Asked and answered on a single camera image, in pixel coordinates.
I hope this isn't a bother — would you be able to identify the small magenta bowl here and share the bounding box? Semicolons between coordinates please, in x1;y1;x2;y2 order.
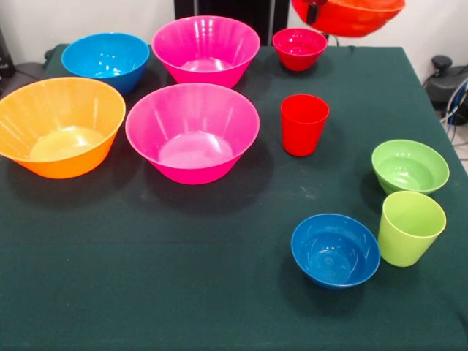
272;28;328;72

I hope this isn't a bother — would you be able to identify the red-orange wide bowl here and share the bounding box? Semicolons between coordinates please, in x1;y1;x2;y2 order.
291;0;407;38

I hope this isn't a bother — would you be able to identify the red plastic cup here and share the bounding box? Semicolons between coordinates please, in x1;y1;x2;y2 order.
280;94;331;158

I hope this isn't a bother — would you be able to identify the large pink bowl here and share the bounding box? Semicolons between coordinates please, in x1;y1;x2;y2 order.
124;82;261;186
151;15;261;90

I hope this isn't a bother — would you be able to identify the lime green plastic cup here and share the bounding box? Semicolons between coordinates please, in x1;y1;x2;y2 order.
377;190;448;268

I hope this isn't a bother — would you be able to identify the small dark blue bowl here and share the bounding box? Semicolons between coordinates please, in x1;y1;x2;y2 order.
290;213;382;291

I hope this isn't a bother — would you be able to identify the small green bowl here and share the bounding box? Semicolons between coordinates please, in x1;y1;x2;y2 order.
371;139;450;196

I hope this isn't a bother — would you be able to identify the light blue bowl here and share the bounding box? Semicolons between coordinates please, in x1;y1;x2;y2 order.
61;32;151;97

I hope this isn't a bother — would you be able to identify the large orange bowl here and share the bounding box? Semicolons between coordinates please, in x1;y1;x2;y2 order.
0;76;127;180

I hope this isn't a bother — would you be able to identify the dark green table cloth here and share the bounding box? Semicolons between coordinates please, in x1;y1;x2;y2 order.
0;43;468;351

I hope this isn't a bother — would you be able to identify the black device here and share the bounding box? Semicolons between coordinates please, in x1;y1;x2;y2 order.
0;27;16;78

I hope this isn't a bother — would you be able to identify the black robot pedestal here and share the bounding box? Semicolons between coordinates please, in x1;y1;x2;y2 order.
174;0;290;47

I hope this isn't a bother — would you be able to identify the black pedestal foot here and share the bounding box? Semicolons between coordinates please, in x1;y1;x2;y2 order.
423;54;468;109
0;49;56;97

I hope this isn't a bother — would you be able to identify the cable bundle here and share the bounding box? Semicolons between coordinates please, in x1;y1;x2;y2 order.
438;78;468;147

